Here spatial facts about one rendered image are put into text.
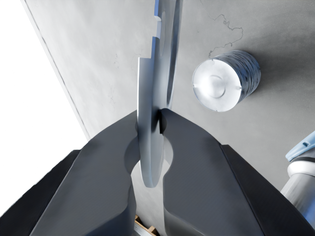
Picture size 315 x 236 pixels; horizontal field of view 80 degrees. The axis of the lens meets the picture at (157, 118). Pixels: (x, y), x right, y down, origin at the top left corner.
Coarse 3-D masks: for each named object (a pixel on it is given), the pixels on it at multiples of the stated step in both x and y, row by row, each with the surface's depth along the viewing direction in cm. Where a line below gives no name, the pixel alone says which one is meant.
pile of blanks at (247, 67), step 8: (216, 56) 104; (224, 56) 98; (232, 56) 98; (240, 56) 99; (248, 56) 102; (232, 64) 92; (240, 64) 94; (248, 64) 99; (256, 64) 102; (240, 72) 93; (248, 72) 96; (256, 72) 101; (240, 80) 90; (248, 80) 97; (256, 80) 103; (240, 88) 93; (248, 88) 98; (240, 96) 94
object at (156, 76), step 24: (168, 0) 10; (168, 24) 12; (168, 48) 14; (144, 72) 9; (168, 72) 25; (144, 96) 9; (168, 96) 26; (144, 120) 10; (144, 144) 11; (144, 168) 12
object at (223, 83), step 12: (216, 60) 95; (204, 72) 103; (216, 72) 98; (228, 72) 93; (204, 84) 105; (216, 84) 100; (228, 84) 95; (240, 84) 90; (204, 96) 109; (216, 96) 103; (228, 96) 98; (228, 108) 101
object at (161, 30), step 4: (164, 12) 9; (164, 16) 9; (164, 20) 10; (160, 24) 9; (164, 24) 10; (160, 28) 9; (164, 28) 10; (160, 32) 9; (164, 32) 10; (156, 36) 9; (160, 36) 9; (164, 36) 10; (160, 40) 9; (164, 40) 11; (160, 44) 9; (160, 48) 9; (160, 52) 10; (160, 56) 10
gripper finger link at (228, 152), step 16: (240, 160) 7; (240, 176) 7; (256, 176) 7; (256, 192) 6; (272, 192) 6; (256, 208) 6; (272, 208) 6; (288, 208) 6; (272, 224) 5; (288, 224) 5; (304, 224) 5
